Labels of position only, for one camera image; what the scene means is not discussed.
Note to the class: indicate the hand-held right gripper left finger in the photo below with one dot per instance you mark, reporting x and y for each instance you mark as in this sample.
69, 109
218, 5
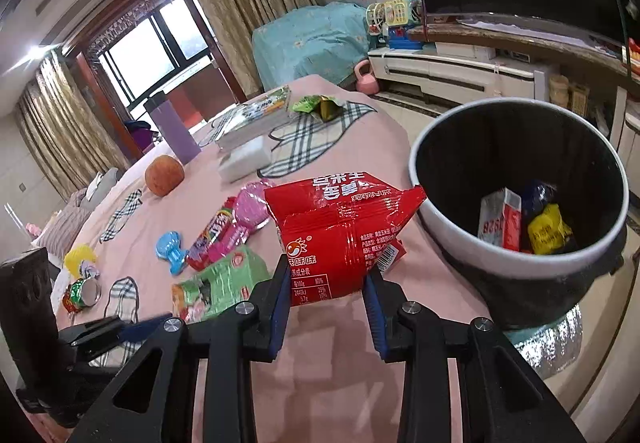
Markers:
281, 303

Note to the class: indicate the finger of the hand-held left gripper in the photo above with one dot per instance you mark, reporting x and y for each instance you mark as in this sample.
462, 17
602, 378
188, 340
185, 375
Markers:
145, 327
90, 330

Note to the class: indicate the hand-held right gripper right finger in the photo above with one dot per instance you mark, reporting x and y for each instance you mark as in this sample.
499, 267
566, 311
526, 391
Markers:
375, 318

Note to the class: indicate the red snack packet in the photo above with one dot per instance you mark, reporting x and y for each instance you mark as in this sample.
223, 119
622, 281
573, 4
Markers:
330, 233

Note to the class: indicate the white round bin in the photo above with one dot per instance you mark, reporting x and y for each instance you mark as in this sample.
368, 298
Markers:
450, 233

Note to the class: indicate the red and white milk carton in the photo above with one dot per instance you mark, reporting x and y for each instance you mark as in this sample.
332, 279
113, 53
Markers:
497, 220

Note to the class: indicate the green can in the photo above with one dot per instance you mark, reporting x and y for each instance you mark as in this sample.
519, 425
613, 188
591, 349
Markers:
80, 295

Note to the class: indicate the small blue white wrapper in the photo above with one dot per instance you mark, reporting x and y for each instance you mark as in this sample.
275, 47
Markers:
91, 269

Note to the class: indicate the light green carton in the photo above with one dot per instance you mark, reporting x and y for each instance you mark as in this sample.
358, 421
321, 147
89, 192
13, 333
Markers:
220, 285

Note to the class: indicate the yellow spiky ball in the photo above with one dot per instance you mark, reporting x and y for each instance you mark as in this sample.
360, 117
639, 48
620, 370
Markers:
77, 258

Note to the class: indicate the blue plastic toy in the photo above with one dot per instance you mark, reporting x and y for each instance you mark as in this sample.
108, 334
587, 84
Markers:
170, 250

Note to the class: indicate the pink wrapper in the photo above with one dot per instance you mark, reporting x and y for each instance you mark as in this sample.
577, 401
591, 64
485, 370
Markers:
252, 208

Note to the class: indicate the sofa with pink cover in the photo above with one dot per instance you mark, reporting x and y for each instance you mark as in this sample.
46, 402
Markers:
70, 218

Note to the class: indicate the white box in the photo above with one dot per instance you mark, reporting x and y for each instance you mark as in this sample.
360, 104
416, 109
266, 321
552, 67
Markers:
245, 160

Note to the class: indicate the orange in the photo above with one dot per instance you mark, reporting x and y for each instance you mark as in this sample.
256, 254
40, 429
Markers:
164, 175

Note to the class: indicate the silver foil pad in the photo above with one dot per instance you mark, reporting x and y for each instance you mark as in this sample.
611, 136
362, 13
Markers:
547, 343

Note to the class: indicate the purple cloth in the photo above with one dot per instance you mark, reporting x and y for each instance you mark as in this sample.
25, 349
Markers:
137, 132

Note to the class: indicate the purple bottle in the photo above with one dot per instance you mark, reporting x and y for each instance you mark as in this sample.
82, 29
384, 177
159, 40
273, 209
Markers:
172, 128

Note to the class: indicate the green and yellow snack packet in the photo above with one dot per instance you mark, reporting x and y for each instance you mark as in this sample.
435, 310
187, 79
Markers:
315, 104

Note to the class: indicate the pink kettlebell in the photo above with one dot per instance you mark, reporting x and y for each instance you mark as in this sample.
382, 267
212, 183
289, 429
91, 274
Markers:
366, 79

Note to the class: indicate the white television cabinet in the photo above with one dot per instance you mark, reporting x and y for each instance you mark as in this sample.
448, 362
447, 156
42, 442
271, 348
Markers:
450, 68

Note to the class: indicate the armchair under blue cloth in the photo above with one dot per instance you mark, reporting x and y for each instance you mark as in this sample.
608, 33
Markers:
310, 43

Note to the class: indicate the balcony window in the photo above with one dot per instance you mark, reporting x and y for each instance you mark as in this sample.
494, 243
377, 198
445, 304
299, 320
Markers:
155, 48

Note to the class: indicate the white wheel toy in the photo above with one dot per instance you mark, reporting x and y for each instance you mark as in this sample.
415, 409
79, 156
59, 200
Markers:
375, 20

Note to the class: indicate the toy cash register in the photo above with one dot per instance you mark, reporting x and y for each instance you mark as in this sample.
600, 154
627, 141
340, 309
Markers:
402, 20

